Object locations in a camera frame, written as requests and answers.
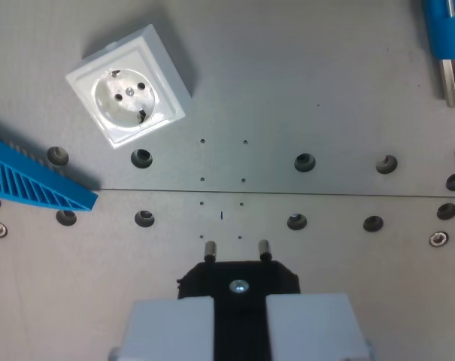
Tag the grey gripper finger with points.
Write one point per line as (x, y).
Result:
(313, 327)
(167, 331)

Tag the black plug with metal pins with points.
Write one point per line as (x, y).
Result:
(240, 316)

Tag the blue ribbed plastic wedge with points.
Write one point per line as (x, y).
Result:
(31, 182)

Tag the silver metal rod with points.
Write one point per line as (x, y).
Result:
(452, 80)

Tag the white wall socket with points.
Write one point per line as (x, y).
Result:
(131, 88)

